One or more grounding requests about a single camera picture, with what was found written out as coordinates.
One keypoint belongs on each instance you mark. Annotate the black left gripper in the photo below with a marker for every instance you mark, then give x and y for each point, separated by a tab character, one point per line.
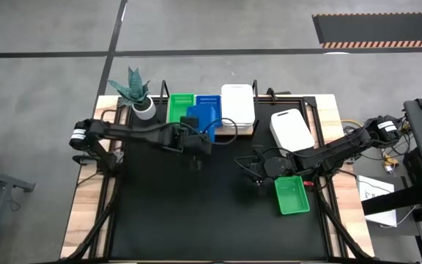
190	143

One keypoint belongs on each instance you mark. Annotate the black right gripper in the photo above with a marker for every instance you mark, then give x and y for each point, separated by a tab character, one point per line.
275	168

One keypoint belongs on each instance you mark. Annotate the green plastic slotted basket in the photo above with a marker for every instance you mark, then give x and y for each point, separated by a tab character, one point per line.
292	196
180	108

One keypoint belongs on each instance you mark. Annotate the blue plastic basket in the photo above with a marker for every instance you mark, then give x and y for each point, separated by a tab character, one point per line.
209	100
205	126

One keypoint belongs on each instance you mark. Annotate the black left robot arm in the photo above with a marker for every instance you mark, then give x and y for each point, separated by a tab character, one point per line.
130	133

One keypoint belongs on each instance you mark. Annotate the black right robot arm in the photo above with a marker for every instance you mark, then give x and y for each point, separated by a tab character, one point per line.
343	148

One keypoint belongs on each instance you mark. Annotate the stack of white trays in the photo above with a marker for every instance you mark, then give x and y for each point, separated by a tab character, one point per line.
237	106

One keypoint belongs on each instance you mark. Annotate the black table mat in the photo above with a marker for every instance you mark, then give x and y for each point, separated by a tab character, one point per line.
178	220

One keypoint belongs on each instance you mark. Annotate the white round plant pot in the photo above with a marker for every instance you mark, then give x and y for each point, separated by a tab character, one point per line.
144	111

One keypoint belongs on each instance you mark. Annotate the artificial green succulent plant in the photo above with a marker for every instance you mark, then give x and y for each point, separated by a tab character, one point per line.
134	88

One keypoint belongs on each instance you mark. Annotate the white paper sheet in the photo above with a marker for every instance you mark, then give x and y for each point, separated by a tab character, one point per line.
368	183

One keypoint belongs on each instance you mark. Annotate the black table clamp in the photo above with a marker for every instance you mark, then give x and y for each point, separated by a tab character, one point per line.
84	158

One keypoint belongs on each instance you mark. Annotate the yellow white plug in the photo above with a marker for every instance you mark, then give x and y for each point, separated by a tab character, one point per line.
389	163

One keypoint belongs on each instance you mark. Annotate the black stand leg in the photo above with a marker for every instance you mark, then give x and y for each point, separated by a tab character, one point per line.
398	199

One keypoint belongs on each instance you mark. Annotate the black hazard striped floor mat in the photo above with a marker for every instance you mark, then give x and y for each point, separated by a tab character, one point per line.
379	29

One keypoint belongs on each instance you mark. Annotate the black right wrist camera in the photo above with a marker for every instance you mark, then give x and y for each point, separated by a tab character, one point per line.
259	152

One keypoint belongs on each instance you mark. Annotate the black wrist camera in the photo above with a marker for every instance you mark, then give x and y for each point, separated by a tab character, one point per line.
259	152
189	122

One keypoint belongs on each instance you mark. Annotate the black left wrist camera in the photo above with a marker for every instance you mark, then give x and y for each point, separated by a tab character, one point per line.
189	122

